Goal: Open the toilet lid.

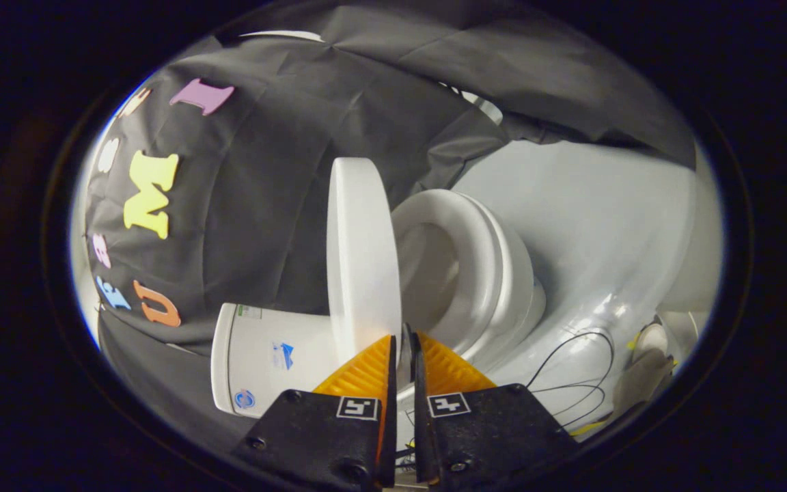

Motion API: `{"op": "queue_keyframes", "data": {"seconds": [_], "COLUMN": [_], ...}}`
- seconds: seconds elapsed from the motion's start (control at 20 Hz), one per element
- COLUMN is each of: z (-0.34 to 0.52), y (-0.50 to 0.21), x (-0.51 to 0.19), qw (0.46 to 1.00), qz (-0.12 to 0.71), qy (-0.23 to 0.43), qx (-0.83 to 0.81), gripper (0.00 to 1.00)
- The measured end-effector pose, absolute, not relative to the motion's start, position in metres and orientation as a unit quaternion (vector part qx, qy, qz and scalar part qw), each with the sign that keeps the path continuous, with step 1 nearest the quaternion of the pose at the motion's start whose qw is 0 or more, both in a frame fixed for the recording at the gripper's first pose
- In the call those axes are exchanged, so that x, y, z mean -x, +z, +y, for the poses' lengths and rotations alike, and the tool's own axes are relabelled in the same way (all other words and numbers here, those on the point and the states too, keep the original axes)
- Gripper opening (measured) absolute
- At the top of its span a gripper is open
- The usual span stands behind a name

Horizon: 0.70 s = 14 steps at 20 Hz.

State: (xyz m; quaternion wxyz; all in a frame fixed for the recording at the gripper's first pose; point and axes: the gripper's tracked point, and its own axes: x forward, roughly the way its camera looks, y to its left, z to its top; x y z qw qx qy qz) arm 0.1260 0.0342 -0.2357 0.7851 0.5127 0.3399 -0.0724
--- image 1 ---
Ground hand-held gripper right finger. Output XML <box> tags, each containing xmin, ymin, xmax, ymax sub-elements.
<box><xmin>411</xmin><ymin>331</ymin><xmax>580</xmax><ymax>486</ymax></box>

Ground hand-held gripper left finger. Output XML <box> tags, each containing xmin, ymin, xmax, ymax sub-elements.
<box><xmin>232</xmin><ymin>335</ymin><xmax>398</xmax><ymax>490</ymax></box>

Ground white toilet lid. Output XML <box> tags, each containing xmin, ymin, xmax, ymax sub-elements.
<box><xmin>327</xmin><ymin>157</ymin><xmax>403</xmax><ymax>366</ymax></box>

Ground grey round lid tab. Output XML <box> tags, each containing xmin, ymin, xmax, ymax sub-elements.
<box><xmin>400</xmin><ymin>324</ymin><xmax>415</xmax><ymax>383</ymax></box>

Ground white toilet bowl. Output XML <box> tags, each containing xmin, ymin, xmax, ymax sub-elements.
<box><xmin>465</xmin><ymin>197</ymin><xmax>548</xmax><ymax>373</ymax></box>

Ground tan and white object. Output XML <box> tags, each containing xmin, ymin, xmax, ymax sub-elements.
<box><xmin>613</xmin><ymin>321</ymin><xmax>676</xmax><ymax>412</ymax></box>

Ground black backdrop cloth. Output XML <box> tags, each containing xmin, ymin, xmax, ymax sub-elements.
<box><xmin>85</xmin><ymin>0</ymin><xmax>698</xmax><ymax>445</ymax></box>

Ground thin black cables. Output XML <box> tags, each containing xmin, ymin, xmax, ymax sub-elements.
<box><xmin>525</xmin><ymin>331</ymin><xmax>616</xmax><ymax>419</ymax></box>

